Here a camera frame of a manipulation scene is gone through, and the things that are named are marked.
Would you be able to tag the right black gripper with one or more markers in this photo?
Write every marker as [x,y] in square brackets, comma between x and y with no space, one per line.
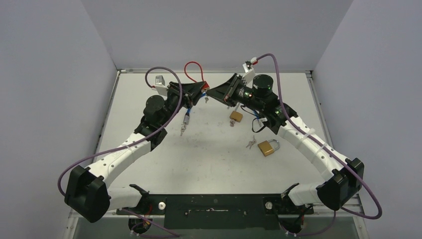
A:
[233,90]

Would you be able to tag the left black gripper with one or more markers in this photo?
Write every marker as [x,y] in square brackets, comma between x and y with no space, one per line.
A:
[191,93]

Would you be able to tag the red cable padlock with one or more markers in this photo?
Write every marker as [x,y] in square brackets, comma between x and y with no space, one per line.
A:
[206,85]

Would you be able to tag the brass padlock long shackle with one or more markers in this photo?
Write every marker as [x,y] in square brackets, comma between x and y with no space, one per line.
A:
[236,116]

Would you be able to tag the blue cable lock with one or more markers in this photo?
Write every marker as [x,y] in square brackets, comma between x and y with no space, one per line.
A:
[254,113]

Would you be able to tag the blue lock keys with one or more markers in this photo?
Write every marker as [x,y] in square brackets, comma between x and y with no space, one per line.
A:
[183,128]

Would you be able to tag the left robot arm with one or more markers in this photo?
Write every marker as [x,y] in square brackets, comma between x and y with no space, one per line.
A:
[89,190]

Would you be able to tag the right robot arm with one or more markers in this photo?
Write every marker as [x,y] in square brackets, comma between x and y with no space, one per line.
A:
[340,185]

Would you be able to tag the loose silver keys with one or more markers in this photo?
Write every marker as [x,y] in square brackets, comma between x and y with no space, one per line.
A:
[251,143]

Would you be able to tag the brass padlock short shackle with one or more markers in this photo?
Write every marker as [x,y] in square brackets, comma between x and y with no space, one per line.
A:
[268,147]

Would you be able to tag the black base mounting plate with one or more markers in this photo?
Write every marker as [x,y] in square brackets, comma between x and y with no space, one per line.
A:
[221,211]

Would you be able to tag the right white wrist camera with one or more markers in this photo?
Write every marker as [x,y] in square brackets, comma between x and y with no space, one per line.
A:
[249,74]

